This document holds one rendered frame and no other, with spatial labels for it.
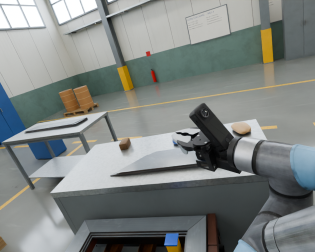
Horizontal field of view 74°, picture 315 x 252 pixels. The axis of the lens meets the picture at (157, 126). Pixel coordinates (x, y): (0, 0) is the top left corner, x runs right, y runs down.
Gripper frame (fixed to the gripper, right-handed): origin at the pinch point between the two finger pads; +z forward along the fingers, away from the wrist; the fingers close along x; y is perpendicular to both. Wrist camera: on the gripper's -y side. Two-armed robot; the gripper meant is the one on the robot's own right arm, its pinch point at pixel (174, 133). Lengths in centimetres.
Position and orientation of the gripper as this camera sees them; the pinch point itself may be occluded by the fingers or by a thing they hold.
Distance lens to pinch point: 61.6
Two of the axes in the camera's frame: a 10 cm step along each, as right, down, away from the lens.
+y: 3.6, 8.3, 4.3
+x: 6.7, -5.5, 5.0
